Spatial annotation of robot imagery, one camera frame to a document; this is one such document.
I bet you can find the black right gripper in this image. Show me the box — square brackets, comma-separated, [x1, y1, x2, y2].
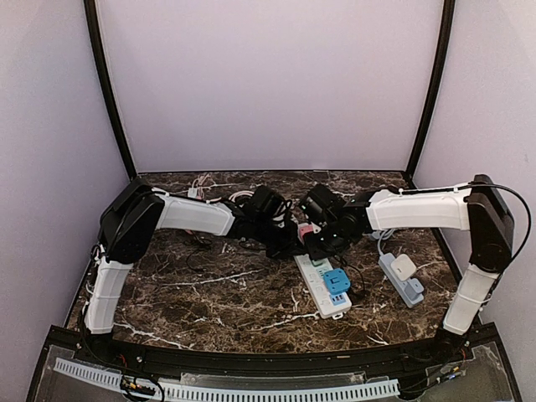
[302, 222, 350, 260]

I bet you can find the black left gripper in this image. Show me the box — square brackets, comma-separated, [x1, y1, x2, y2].
[253, 218, 307, 260]

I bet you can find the pink plug adapter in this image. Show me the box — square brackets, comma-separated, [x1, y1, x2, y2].
[297, 223, 321, 245]

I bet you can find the blue plug adapter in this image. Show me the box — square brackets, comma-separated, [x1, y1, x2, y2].
[322, 268, 351, 296]

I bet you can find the grey-blue power strip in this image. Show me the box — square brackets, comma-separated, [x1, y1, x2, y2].
[368, 229, 424, 308]

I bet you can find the white multicolour power strip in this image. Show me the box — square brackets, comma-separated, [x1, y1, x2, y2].
[294, 255, 352, 320]

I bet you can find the white cube charger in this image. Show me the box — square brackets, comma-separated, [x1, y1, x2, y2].
[390, 254, 417, 281]

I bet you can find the green plug adapter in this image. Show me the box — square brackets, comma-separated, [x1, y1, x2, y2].
[311, 258, 332, 270]

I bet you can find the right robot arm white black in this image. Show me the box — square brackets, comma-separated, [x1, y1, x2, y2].
[299, 175, 514, 363]

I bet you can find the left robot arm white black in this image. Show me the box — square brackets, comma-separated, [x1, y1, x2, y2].
[84, 178, 302, 365]

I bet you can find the grey-blue charger block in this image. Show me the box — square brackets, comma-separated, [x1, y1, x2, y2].
[405, 278, 424, 306]

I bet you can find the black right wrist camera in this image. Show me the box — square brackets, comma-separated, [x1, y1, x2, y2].
[299, 183, 346, 226]

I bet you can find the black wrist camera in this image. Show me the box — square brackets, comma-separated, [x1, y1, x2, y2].
[299, 183, 346, 226]
[243, 185, 291, 222]

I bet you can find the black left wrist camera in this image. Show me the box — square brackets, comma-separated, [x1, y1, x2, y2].
[243, 185, 291, 222]

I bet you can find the thin black cable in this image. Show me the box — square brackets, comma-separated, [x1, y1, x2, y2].
[183, 232, 214, 273]

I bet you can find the black front table rail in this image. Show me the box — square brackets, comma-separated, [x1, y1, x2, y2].
[45, 324, 503, 380]

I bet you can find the white slotted cable duct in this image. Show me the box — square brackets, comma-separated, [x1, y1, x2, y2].
[54, 358, 399, 402]

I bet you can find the black right frame post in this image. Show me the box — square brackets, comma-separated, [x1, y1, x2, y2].
[405, 0, 456, 183]

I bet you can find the black frame post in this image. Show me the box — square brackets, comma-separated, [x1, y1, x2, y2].
[83, 0, 137, 180]
[405, 0, 456, 183]

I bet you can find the black left frame post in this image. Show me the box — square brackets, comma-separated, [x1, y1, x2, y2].
[83, 0, 137, 180]

